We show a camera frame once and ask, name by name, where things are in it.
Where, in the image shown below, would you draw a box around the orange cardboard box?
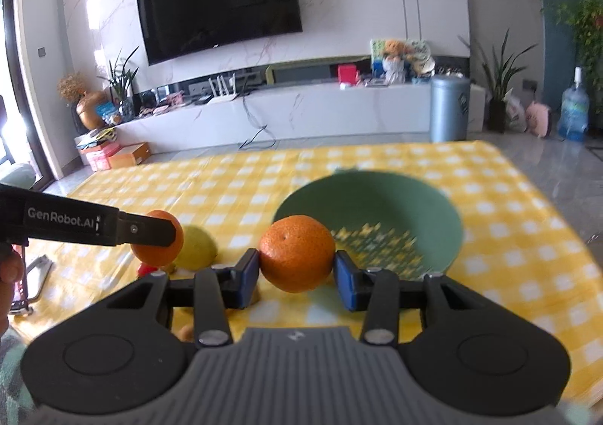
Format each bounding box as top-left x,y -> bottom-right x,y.
107,143 -> 152,170

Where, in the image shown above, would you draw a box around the person's left hand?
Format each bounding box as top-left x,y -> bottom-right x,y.
0,242 -> 24,342

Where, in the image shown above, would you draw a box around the dried flower bunch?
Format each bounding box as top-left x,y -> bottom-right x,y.
57,73 -> 88,103

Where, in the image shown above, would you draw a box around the white plastic bag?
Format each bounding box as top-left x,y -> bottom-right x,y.
504,93 -> 528,133

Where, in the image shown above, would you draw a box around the pink cardboard boxes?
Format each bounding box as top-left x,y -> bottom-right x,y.
79,142 -> 121,171

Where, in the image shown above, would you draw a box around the stack of papers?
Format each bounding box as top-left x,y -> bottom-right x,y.
75,127 -> 116,149

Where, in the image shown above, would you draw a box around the black wall television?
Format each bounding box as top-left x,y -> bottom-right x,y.
135,0 -> 303,67

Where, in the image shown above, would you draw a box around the metal frame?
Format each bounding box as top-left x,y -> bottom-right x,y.
12,254 -> 54,313

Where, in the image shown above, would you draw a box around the green bowl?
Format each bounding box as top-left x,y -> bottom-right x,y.
272,169 -> 465,277

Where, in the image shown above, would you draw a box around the gold vase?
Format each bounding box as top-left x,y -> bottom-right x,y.
75,90 -> 107,131

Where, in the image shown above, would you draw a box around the grey pedal trash can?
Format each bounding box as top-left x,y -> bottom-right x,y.
430,75 -> 472,143

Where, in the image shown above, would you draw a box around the tall leafy green plant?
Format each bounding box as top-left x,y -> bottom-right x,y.
556,0 -> 603,115

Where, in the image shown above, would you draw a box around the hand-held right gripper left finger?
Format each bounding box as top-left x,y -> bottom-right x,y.
106,248 -> 262,350

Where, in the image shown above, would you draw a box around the blue water jug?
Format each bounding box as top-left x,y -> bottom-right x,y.
558,67 -> 591,142

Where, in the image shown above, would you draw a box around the colourful picture board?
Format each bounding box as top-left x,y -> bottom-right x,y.
370,38 -> 432,77

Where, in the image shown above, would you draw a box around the yellow checkered tablecloth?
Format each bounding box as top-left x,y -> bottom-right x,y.
9,140 -> 597,407

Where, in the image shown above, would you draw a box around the black cable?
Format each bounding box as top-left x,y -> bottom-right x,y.
238,93 -> 279,150

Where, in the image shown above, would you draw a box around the brown teddy bear bouquet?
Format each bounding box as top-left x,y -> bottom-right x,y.
383,40 -> 410,83

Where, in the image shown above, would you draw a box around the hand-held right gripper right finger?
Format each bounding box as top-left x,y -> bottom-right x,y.
334,250 -> 493,346

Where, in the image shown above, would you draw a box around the orange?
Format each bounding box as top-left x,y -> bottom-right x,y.
130,210 -> 184,271
258,215 -> 336,294

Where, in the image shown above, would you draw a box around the white marble television cabinet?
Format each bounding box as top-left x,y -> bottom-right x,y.
113,55 -> 486,153

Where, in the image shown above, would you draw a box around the yellow-green lemon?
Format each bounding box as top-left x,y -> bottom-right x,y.
175,224 -> 218,271

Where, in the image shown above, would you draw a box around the long-leaf potted plant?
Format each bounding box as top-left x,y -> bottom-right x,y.
471,29 -> 538,133

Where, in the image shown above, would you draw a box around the white router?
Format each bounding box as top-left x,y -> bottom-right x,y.
207,74 -> 239,104

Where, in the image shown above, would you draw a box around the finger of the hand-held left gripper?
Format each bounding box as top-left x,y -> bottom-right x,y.
118,212 -> 176,248

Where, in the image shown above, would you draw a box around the green plant in glass vase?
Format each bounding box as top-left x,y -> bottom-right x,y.
96,46 -> 141,122

